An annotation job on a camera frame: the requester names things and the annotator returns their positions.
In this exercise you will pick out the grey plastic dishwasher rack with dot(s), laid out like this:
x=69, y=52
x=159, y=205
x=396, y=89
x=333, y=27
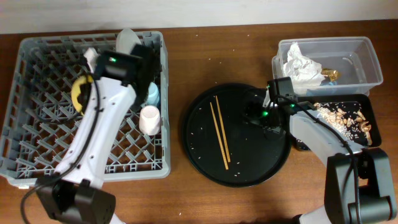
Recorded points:
x=40, y=120

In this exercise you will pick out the black rectangular waste tray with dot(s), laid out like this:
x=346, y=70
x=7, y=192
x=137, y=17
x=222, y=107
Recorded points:
x=363, y=100

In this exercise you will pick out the yellow bowl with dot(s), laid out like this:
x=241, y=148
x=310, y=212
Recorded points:
x=80, y=93

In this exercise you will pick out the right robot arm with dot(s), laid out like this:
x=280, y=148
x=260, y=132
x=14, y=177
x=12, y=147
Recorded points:
x=358, y=186

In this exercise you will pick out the pink plastic cup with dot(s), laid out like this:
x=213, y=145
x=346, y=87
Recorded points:
x=150, y=120

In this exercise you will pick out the blue plastic cup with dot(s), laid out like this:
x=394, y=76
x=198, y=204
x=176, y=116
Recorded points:
x=153, y=97

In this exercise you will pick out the gold foil snack wrapper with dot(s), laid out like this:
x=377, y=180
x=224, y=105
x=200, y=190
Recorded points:
x=330, y=74

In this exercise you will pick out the grey round plate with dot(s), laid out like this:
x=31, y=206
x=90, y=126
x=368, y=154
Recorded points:
x=126, y=40

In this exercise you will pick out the brown food scraps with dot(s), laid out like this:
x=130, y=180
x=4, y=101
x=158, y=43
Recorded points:
x=348, y=119

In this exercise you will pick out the round black serving tray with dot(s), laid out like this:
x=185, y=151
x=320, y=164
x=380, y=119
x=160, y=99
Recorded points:
x=256, y=153

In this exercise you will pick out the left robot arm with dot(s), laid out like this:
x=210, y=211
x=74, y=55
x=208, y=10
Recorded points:
x=73, y=194

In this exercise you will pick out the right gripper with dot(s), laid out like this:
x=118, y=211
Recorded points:
x=270, y=126

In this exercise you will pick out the clear plastic waste bin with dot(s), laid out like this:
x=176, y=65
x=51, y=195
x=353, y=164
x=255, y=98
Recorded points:
x=353, y=57

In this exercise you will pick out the wooden chopstick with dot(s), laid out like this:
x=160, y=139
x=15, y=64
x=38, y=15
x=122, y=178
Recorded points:
x=219, y=138
x=228, y=159

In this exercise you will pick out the white paper napkin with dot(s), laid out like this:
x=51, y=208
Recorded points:
x=303, y=71

